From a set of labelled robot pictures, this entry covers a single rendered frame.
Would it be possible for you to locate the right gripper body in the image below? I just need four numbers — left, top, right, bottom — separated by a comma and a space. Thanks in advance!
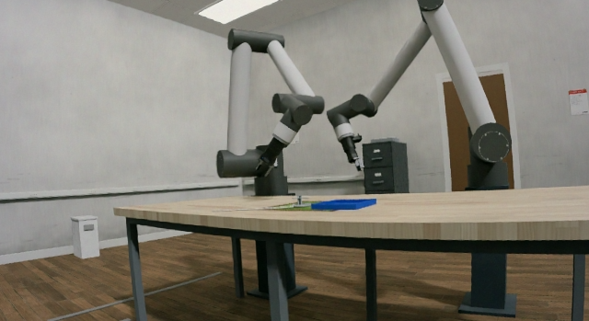
260, 121, 297, 166

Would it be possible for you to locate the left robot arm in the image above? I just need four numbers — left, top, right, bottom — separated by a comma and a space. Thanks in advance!
326, 0, 512, 187

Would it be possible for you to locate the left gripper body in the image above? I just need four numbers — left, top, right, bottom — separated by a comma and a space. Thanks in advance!
334, 123, 363, 163

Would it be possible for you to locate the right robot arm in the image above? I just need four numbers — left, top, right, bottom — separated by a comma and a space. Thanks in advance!
216, 29, 325, 196

